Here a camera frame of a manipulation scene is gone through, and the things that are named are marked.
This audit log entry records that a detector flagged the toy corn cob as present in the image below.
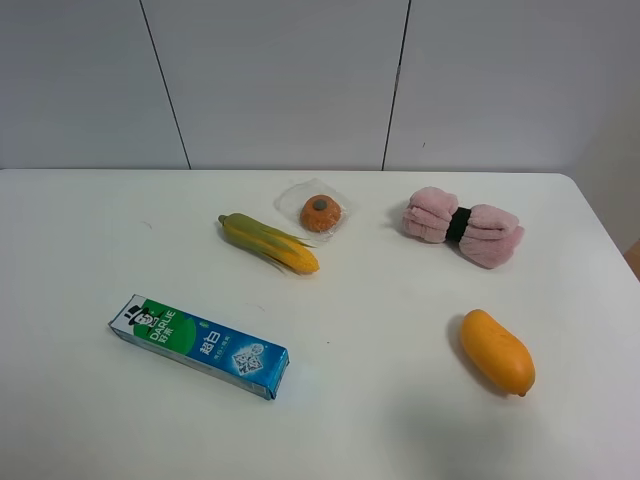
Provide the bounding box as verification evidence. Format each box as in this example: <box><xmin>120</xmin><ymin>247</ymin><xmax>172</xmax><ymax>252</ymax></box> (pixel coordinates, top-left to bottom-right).
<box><xmin>218</xmin><ymin>213</ymin><xmax>320</xmax><ymax>275</ymax></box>

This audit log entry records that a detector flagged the orange pastry in plastic wrapper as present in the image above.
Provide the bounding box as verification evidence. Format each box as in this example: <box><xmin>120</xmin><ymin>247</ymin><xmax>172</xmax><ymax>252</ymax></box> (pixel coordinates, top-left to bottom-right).
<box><xmin>274</xmin><ymin>178</ymin><xmax>355</xmax><ymax>246</ymax></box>

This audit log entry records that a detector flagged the pink rolled towel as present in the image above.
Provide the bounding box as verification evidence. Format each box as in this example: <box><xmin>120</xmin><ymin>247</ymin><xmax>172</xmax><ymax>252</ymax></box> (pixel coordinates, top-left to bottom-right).
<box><xmin>402</xmin><ymin>187</ymin><xmax>525</xmax><ymax>269</ymax></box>

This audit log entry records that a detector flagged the yellow toy mango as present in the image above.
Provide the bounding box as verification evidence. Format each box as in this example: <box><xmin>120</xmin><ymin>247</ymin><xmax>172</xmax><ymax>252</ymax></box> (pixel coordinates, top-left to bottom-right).
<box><xmin>459</xmin><ymin>309</ymin><xmax>536</xmax><ymax>397</ymax></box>

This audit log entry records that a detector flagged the Darlie toothpaste box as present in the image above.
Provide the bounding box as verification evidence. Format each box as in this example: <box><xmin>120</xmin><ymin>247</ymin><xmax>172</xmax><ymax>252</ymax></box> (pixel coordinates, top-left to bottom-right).
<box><xmin>109</xmin><ymin>295</ymin><xmax>289</xmax><ymax>400</ymax></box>

